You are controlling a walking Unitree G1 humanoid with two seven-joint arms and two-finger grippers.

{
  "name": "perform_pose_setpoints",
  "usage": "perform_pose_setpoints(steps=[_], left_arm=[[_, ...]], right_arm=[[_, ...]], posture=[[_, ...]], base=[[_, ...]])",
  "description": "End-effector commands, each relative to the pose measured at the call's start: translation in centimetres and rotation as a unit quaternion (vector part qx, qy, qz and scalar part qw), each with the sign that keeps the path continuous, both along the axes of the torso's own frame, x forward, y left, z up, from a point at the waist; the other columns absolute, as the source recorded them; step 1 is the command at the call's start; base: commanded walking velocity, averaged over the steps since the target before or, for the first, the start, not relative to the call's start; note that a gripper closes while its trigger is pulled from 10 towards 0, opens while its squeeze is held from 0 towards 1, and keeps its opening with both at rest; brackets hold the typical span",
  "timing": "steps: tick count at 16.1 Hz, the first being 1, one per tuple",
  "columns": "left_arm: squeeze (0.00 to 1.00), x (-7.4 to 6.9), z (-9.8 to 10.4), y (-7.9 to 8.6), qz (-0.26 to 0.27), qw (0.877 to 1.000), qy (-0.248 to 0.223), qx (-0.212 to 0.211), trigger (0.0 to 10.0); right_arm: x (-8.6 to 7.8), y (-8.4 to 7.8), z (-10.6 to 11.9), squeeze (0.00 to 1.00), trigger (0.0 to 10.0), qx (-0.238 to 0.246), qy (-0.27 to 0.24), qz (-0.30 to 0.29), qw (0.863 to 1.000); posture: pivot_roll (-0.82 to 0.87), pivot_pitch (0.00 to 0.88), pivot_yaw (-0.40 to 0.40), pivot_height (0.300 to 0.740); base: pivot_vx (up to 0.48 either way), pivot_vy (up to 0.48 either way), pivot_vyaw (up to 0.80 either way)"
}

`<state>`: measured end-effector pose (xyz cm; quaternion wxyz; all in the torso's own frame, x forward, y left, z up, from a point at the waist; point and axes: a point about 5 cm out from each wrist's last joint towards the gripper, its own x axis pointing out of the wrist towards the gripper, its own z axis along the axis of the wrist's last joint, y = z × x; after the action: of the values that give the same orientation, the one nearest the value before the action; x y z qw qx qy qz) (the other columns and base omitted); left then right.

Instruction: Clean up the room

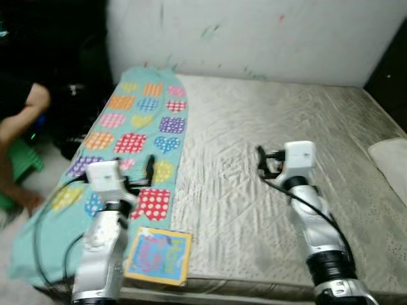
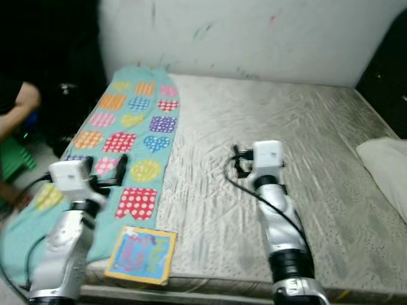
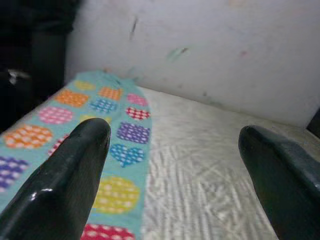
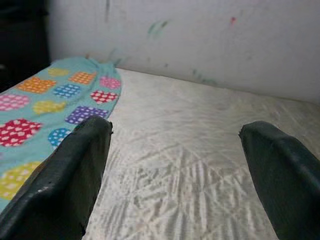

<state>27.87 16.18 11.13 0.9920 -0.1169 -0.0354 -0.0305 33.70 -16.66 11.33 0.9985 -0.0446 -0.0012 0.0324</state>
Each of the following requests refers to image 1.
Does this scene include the green plastic stool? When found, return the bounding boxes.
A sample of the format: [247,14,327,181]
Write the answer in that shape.
[0,137,45,210]

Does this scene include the person in black shirt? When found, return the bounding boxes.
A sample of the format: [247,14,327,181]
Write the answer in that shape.
[0,73,52,214]

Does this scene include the white pillow with lettering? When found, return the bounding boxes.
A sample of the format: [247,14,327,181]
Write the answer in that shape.
[368,137,407,204]

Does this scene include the teal blanket with colourful patches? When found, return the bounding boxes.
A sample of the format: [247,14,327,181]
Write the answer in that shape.
[8,67,188,287]

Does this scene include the blue children's board book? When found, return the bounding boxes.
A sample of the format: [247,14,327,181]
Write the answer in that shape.
[124,227,193,287]

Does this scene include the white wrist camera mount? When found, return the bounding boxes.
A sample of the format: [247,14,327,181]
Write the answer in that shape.
[278,141,317,185]
[85,160,137,207]

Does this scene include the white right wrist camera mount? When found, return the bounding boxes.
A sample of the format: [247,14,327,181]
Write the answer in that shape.
[278,141,317,185]

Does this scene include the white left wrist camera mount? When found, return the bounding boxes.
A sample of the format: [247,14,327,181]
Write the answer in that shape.
[85,160,137,207]

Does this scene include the white quilted mattress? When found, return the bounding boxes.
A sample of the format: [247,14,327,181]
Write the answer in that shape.
[38,73,407,296]

